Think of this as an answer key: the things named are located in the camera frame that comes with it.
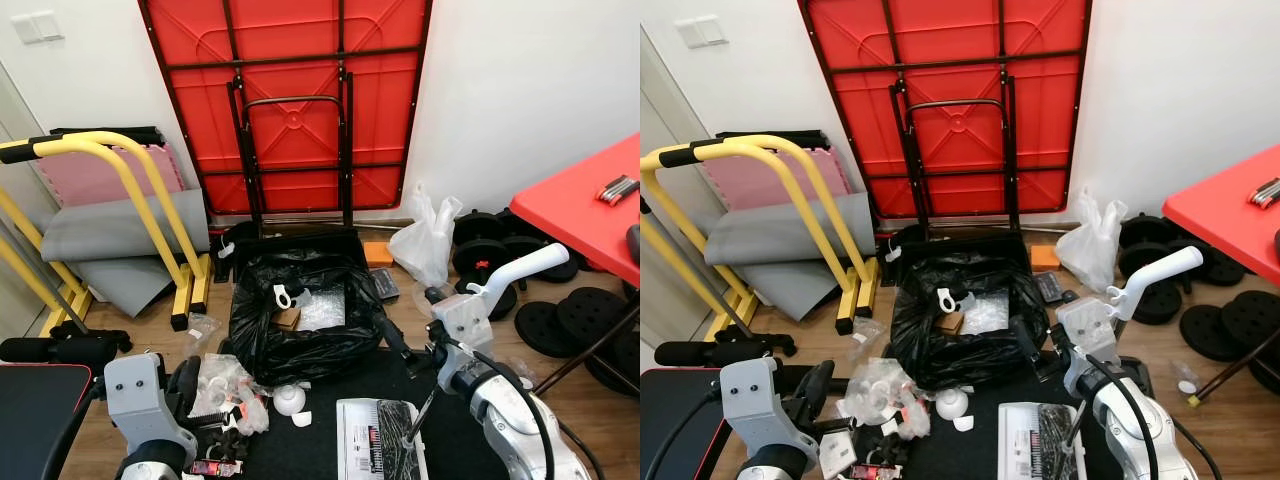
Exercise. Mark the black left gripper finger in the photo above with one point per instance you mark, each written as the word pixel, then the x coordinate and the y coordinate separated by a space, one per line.
pixel 177 382
pixel 194 382
pixel 800 385
pixel 824 385

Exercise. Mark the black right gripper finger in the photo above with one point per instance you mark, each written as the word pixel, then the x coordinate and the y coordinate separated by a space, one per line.
pixel 1070 297
pixel 1028 342
pixel 436 295
pixel 397 340

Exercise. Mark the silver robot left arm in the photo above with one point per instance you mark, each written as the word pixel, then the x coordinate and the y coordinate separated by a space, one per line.
pixel 160 465
pixel 775 465

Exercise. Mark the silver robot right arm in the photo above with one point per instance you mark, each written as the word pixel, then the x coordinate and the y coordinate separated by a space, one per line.
pixel 510 420
pixel 1130 430

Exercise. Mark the black floor mat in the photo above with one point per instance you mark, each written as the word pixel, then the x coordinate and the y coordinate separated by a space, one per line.
pixel 950 455
pixel 290 455

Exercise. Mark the small black box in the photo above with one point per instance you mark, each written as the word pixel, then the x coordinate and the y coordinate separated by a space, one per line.
pixel 386 285
pixel 1050 288

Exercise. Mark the clear plastic wrapper bundle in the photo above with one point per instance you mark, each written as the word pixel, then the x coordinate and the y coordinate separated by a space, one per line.
pixel 225 385
pixel 870 390

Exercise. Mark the small red snack packet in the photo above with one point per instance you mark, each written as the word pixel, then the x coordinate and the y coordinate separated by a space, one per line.
pixel 238 412
pixel 899 415

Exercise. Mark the small orange box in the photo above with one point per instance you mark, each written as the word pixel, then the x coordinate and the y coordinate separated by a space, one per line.
pixel 1044 258
pixel 378 256

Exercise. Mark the flat red packet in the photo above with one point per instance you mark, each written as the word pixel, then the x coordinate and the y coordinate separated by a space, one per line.
pixel 215 468
pixel 875 468

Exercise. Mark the clear plastic sheet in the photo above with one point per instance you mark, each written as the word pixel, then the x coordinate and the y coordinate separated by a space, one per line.
pixel 322 312
pixel 985 315

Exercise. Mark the white plastic bag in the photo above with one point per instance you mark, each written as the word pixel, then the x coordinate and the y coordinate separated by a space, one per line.
pixel 425 245
pixel 1090 250

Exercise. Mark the small clear plastic bag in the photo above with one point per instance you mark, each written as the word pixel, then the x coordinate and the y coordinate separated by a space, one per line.
pixel 203 330
pixel 866 333

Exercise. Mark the black dumbbell weight plate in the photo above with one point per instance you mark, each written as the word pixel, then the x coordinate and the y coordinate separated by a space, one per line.
pixel 503 305
pixel 490 258
pixel 528 243
pixel 592 315
pixel 1255 318
pixel 480 228
pixel 1207 328
pixel 540 330
pixel 622 365
pixel 1225 265
pixel 1168 303
pixel 1268 368
pixel 1150 265
pixel 1150 232

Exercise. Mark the black garbage bag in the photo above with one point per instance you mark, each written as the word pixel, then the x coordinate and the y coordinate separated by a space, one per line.
pixel 260 340
pixel 920 345

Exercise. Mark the brown cardboard piece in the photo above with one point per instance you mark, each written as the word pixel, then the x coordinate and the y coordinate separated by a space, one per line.
pixel 950 322
pixel 287 320

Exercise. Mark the white plastic hook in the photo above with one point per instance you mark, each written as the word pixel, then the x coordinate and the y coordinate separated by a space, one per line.
pixel 946 300
pixel 283 297

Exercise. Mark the white round object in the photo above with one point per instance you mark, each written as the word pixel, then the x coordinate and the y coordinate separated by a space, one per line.
pixel 951 404
pixel 290 400

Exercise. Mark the small clear plastic cup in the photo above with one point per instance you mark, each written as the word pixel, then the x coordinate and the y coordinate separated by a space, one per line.
pixel 524 378
pixel 1189 377

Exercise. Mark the white paper scrap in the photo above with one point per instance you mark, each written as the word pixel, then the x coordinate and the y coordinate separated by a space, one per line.
pixel 964 422
pixel 302 418

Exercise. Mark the black bag with white tag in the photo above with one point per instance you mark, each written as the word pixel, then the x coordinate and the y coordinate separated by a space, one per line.
pixel 885 245
pixel 222 240

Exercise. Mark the grey rolled yoga mat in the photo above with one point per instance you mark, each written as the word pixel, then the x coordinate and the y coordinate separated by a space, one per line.
pixel 100 230
pixel 770 235

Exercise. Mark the unfolded red plastic table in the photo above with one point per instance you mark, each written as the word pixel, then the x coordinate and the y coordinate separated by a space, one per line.
pixel 580 220
pixel 1230 210

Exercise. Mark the black metal hand truck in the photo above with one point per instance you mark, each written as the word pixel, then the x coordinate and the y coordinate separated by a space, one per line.
pixel 346 140
pixel 1008 140

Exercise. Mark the pink foam puzzle mat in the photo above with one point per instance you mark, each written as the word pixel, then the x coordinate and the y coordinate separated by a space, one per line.
pixel 745 185
pixel 80 180

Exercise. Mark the hex key set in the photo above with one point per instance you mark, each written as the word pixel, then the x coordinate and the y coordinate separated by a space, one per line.
pixel 618 190
pixel 1265 193

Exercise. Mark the black foam puzzle mat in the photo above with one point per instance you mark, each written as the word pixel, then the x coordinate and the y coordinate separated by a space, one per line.
pixel 155 138
pixel 815 140

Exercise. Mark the folded red plastic table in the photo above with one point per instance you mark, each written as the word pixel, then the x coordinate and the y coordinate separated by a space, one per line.
pixel 940 30
pixel 280 30

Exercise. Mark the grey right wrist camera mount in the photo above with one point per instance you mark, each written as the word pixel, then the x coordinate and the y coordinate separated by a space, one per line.
pixel 462 322
pixel 1088 325

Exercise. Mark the silver metal clothes rail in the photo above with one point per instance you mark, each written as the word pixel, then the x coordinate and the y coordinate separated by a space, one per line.
pixel 712 298
pixel 50 290

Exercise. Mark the yellow metal dip bar frame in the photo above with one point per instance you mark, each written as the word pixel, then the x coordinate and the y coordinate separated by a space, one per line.
pixel 80 145
pixel 740 148

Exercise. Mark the white light switch plate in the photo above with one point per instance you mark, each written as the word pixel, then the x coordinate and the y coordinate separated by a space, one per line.
pixel 700 31
pixel 35 27

